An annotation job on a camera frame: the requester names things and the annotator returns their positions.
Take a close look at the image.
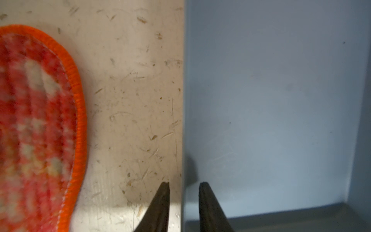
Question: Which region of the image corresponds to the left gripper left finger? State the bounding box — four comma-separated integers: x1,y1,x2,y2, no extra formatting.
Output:
134,182,170,232

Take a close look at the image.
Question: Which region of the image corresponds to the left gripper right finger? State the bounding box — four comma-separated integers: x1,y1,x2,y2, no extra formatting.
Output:
199,182,234,232

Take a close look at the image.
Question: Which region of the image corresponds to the blue storage box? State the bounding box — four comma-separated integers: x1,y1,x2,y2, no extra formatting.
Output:
181,1,371,232

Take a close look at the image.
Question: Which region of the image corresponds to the red insole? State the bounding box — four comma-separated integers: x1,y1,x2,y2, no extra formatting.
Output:
1,25,87,232

